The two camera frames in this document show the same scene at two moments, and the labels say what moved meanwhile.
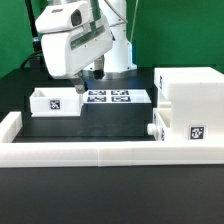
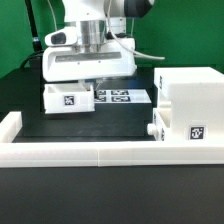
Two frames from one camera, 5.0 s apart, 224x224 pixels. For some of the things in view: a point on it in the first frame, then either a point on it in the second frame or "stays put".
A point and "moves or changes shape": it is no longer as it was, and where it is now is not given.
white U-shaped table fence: x=16 y=153 stays put
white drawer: x=55 y=102 moves or changes shape
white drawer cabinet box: x=195 y=96 stays put
